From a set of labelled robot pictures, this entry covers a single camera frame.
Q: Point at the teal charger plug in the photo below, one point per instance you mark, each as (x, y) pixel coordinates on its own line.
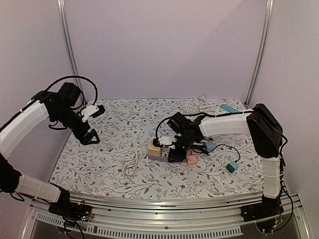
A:
(232, 166)

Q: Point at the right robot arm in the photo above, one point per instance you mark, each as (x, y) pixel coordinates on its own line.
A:
(258, 122)

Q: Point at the beige cube socket adapter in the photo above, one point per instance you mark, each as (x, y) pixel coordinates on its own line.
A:
(154, 150)

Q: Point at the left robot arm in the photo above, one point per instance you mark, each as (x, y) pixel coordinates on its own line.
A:
(32, 137)

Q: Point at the teal power strip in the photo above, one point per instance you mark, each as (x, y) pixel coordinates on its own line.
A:
(228, 108)

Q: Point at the right aluminium frame post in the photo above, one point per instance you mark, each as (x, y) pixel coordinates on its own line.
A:
(261, 51)

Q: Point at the floral table mat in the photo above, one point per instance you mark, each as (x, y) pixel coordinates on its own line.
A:
(118, 166)

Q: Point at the pink charger plug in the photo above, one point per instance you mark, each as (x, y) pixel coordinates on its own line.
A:
(191, 159)

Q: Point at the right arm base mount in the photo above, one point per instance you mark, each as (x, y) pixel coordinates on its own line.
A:
(267, 214)

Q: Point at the left aluminium frame post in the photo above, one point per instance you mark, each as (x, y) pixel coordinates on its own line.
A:
(66, 36)

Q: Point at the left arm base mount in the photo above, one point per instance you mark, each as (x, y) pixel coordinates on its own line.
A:
(72, 211)

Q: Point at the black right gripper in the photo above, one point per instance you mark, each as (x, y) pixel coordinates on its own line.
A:
(180, 148)

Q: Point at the light blue charger plug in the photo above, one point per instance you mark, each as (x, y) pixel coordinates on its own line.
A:
(209, 146)

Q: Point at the aluminium front rail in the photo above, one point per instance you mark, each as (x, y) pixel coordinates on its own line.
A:
(185, 219)

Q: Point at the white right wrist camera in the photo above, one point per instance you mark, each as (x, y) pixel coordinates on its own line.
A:
(165, 142)

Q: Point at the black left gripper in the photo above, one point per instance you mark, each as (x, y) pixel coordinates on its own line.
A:
(84, 139)

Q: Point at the aluminium frame post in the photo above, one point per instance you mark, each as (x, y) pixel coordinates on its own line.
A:
(261, 51)
(66, 36)

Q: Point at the purple power strip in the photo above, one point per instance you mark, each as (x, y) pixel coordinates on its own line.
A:
(163, 157)

